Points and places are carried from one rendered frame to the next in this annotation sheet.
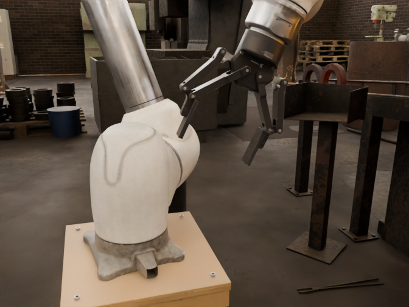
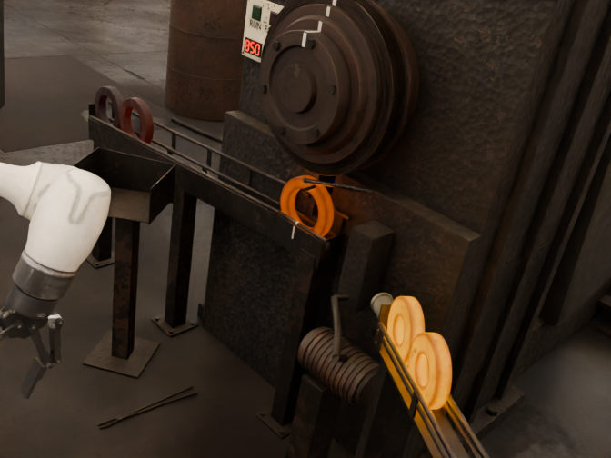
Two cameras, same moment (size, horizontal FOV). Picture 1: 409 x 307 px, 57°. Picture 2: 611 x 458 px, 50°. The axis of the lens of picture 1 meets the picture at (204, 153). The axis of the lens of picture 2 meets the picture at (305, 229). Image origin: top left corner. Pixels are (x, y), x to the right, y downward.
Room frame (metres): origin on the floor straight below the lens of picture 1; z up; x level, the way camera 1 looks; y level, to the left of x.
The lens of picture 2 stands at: (-0.31, 0.04, 1.57)
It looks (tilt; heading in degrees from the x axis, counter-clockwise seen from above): 27 degrees down; 326
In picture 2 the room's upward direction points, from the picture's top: 10 degrees clockwise
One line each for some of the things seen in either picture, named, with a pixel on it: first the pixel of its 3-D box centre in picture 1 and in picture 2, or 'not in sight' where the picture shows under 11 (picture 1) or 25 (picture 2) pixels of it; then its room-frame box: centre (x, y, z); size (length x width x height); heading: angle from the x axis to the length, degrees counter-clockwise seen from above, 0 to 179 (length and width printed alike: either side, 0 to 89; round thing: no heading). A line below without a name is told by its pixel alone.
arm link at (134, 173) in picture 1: (132, 176); not in sight; (0.75, 0.15, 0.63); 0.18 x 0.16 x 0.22; 164
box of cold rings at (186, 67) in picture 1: (151, 95); not in sight; (3.58, 0.50, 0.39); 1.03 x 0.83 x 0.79; 110
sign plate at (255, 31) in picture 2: not in sight; (274, 36); (1.47, -0.91, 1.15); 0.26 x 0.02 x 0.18; 16
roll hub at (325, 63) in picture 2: not in sight; (302, 87); (1.09, -0.80, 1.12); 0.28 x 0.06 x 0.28; 16
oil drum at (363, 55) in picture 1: (374, 84); (210, 46); (4.07, -1.80, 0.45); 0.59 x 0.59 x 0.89
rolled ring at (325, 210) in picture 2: not in sight; (305, 208); (1.12, -0.90, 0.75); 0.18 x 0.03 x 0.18; 16
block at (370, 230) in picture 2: not in sight; (365, 266); (0.89, -0.97, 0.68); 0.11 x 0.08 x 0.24; 106
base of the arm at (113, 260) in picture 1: (134, 241); not in sight; (0.72, 0.15, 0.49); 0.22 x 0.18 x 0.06; 27
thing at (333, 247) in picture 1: (319, 170); (119, 266); (1.54, -0.49, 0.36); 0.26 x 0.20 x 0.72; 51
